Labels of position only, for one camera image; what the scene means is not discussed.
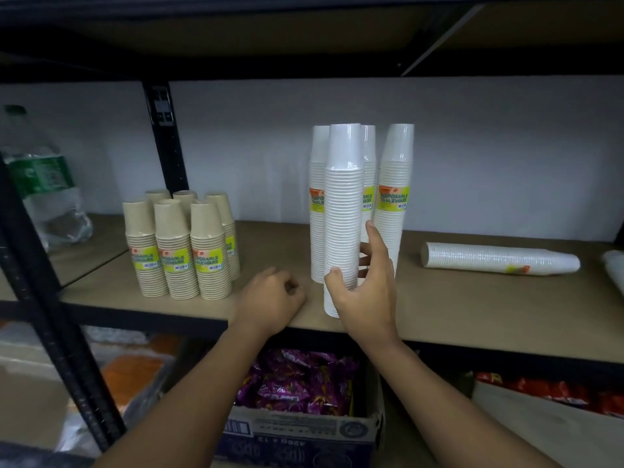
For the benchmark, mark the person's left hand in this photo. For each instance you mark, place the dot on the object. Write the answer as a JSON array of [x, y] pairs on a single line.
[[265, 302]]

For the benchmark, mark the person's right hand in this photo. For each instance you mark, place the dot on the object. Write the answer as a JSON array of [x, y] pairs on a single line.
[[370, 302]]

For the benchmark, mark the person's right thumb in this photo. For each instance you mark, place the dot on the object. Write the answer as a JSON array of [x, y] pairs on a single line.
[[337, 282]]

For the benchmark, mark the person's left fingers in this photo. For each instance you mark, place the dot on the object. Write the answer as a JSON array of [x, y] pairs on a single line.
[[282, 285]]

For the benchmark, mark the white plastic cup stack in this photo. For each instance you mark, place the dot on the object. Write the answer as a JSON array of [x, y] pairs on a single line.
[[369, 165], [497, 258], [394, 190], [342, 199], [318, 224]]

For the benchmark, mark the person's left forearm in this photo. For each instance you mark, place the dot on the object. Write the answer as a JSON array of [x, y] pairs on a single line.
[[185, 409]]

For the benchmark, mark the person's right forearm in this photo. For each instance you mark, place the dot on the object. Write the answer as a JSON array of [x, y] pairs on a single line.
[[448, 414]]

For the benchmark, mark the pile of purple snack packets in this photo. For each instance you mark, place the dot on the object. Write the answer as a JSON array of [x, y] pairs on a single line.
[[297, 385]]

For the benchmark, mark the group of brown paper cup stacks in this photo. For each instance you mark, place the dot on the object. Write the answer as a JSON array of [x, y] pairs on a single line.
[[175, 248]]

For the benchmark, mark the brown wooden shelf board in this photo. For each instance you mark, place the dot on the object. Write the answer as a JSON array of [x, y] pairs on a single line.
[[83, 248], [463, 307]]

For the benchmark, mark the printed cardboard box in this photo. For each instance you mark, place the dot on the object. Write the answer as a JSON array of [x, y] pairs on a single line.
[[292, 433]]

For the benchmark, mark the orange plastic wrapped package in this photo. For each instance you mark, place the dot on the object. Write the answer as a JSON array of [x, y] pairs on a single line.
[[131, 370]]

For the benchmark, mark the black metal shelving rack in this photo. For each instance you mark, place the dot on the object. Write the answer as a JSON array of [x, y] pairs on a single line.
[[165, 141]]

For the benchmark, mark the row of red snack packets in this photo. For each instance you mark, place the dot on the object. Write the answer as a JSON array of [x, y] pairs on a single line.
[[551, 390]]

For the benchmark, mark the clear plastic bottle green label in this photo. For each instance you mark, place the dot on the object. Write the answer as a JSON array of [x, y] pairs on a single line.
[[44, 190]]

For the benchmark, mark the plain white carton box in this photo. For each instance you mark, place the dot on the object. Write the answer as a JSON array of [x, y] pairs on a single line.
[[546, 433]]

